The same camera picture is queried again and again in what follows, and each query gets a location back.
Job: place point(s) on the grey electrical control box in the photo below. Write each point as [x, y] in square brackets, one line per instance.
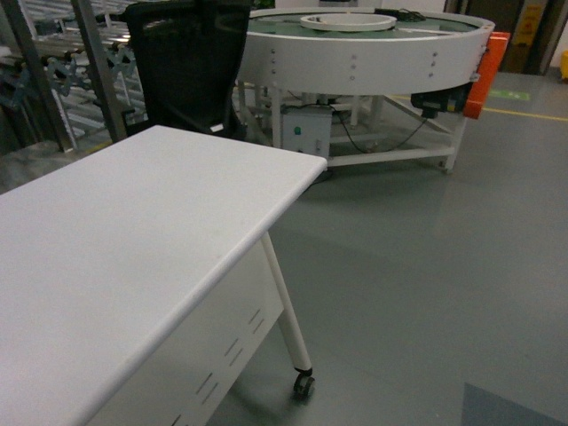
[307, 130]

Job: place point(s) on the orange conveyor guard panel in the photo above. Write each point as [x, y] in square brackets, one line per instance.
[488, 67]

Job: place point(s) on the yellow wet floor sign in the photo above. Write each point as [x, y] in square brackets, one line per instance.
[528, 22]

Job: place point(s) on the black conveyor motor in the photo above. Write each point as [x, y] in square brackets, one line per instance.
[445, 101]

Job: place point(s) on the white round conveyor table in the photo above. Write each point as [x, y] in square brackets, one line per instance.
[364, 64]

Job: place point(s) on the white table leg with caster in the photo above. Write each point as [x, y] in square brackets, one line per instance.
[290, 329]

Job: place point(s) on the black mesh office chair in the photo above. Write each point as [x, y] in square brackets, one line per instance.
[188, 55]

